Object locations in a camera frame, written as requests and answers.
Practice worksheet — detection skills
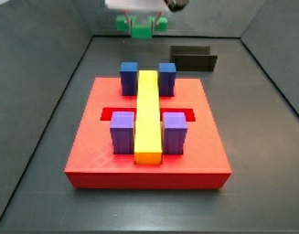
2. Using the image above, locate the black fixture bracket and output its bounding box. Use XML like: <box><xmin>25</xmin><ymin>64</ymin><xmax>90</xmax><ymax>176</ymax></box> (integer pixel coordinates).
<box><xmin>169</xmin><ymin>46</ymin><xmax>217</xmax><ymax>72</ymax></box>

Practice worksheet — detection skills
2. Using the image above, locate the red base board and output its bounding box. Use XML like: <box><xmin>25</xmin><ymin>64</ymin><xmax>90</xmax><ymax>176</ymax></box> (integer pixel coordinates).
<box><xmin>64</xmin><ymin>78</ymin><xmax>232</xmax><ymax>189</ymax></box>

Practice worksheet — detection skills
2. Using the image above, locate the purple post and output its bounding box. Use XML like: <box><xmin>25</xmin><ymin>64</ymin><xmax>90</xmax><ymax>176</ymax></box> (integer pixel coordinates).
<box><xmin>162</xmin><ymin>112</ymin><xmax>188</xmax><ymax>154</ymax></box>
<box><xmin>109</xmin><ymin>112</ymin><xmax>134</xmax><ymax>154</ymax></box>

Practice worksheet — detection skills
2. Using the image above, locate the yellow long bar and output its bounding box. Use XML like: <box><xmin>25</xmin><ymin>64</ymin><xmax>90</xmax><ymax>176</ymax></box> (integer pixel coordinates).
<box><xmin>134</xmin><ymin>70</ymin><xmax>162</xmax><ymax>165</ymax></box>

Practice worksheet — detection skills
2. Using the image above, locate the green stepped block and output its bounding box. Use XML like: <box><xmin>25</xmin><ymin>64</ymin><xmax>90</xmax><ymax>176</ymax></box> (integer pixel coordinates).
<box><xmin>116</xmin><ymin>15</ymin><xmax>168</xmax><ymax>38</ymax></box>

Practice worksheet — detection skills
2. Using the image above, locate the purple post near left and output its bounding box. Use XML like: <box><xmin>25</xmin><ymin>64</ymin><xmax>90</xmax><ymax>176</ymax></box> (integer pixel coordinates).
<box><xmin>109</xmin><ymin>112</ymin><xmax>134</xmax><ymax>154</ymax></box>

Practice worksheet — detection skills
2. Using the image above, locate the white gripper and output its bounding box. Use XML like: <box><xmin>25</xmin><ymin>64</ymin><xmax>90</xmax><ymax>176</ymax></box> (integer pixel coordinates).
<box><xmin>105</xmin><ymin>0</ymin><xmax>168</xmax><ymax>33</ymax></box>

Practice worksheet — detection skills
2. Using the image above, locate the blue post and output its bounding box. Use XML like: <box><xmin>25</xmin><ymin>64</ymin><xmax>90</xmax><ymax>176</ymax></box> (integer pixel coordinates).
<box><xmin>120</xmin><ymin>62</ymin><xmax>137</xmax><ymax>96</ymax></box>
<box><xmin>158</xmin><ymin>63</ymin><xmax>176</xmax><ymax>96</ymax></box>

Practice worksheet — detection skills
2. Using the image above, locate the blue post far right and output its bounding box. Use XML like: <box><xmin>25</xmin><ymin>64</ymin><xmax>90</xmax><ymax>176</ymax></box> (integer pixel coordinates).
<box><xmin>158</xmin><ymin>63</ymin><xmax>176</xmax><ymax>96</ymax></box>

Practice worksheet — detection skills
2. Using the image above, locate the purple post near right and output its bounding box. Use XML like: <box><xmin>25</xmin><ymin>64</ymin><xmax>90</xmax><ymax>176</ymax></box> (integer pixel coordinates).
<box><xmin>162</xmin><ymin>112</ymin><xmax>188</xmax><ymax>154</ymax></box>

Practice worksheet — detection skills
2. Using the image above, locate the blue post far left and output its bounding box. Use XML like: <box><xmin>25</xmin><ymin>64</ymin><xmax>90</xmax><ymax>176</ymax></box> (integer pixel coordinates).
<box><xmin>120</xmin><ymin>62</ymin><xmax>137</xmax><ymax>96</ymax></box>

